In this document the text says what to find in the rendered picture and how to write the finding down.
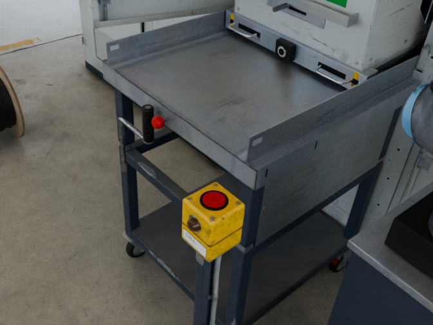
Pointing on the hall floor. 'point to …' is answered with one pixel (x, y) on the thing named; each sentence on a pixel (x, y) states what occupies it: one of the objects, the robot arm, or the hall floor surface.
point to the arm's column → (374, 300)
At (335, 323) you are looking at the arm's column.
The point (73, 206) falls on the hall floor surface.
